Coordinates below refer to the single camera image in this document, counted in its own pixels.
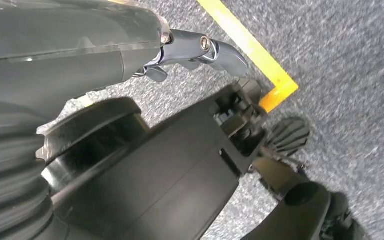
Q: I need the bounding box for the yellow floor tape square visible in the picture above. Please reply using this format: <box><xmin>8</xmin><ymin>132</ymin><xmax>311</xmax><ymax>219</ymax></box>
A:
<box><xmin>196</xmin><ymin>0</ymin><xmax>300</xmax><ymax>114</ymax></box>

